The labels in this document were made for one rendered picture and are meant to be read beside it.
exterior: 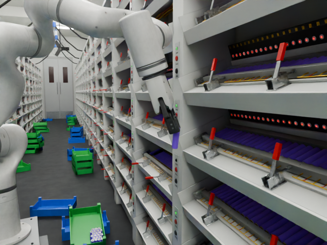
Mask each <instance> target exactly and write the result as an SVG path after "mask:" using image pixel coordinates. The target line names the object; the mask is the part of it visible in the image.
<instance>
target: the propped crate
mask: <svg viewBox="0 0 327 245"><path fill-rule="evenodd" d="M100 207H101V204H100V203H97V206H93V207H85V208H77V209H73V207H72V206H71V207H69V216H70V242H71V245H83V244H87V245H106V236H105V230H104V224H103V218H102V213H101V208H100ZM92 228H101V229H102V230H103V232H102V233H103V237H102V238H103V241H102V242H97V243H91V240H90V231H91V229H92Z"/></svg>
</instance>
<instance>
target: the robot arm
mask: <svg viewBox="0 0 327 245"><path fill-rule="evenodd" d="M24 10H25V13H26V14H27V16H28V18H29V19H30V20H31V22H32V23H33V25H32V26H31V27H28V26H23V25H19V24H14V23H9V22H0V245H14V244H16V243H18V242H20V241H22V240H23V239H25V238H26V237H27V236H28V235H29V234H30V233H31V226H30V225H29V224H28V223H24V222H20V214H19V205H18V192H17V182H16V170H17V167H18V165H19V163H20V161H21V160H22V158H23V156H24V154H25V152H26V149H27V145H28V138H27V134H26V132H25V130H24V129H23V128H22V127H21V126H19V125H16V124H4V123H5V122H6V121H7V120H8V119H9V118H11V117H12V116H13V114H14V113H15V112H16V110H17V108H18V106H19V104H20V102H21V99H22V96H23V93H24V89H25V79H24V77H23V75H22V74H21V72H20V71H19V70H18V69H17V67H16V65H15V62H16V59H17V58H18V57H19V56H21V57H30V58H43V57H46V56H47V55H48V54H50V53H51V52H52V50H53V49H54V47H55V36H54V31H53V20H54V21H56V22H58V23H60V24H63V25H65V26H67V27H70V28H72V29H74V30H77V31H79V32H81V33H83V34H86V35H88V36H91V37H94V38H124V39H125V41H126V43H127V46H128V49H129V52H130V54H131V57H132V59H133V62H134V65H135V67H136V70H137V72H138V75H139V77H143V78H142V81H144V80H145V82H146V86H147V90H148V93H149V96H150V99H151V102H152V105H153V108H154V111H155V113H156V114H159V112H160V110H161V112H162V115H163V118H164V120H165V124H166V126H167V129H168V132H169V134H170V135H171V134H174V133H178V132H180V128H181V127H180V124H179V121H178V118H177V116H176V114H175V111H174V108H173V105H174V99H173V96H172V93H171V90H170V87H169V84H168V81H167V78H166V76H165V73H166V72H168V69H166V68H167V67H168V64H167V61H166V58H165V55H164V53H163V49H164V48H166V47H167V46H168V45H169V44H170V43H171V41H172V31H171V29H170V28H169V27H168V26H167V25H166V24H165V23H164V22H162V21H160V20H158V19H155V18H153V17H151V15H150V12H149V11H148V10H141V11H137V12H135V11H131V10H126V9H119V8H109V7H103V6H100V5H97V4H95V3H92V2H90V1H87V0H24Z"/></svg>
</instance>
